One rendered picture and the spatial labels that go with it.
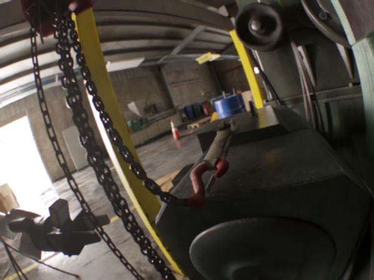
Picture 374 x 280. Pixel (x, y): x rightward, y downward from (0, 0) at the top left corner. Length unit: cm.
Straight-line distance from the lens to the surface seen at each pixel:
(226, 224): 30
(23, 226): 45
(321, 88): 108
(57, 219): 35
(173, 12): 142
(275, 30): 99
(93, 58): 83
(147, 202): 82
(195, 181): 29
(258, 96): 204
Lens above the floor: 99
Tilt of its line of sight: 11 degrees down
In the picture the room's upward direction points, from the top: 20 degrees counter-clockwise
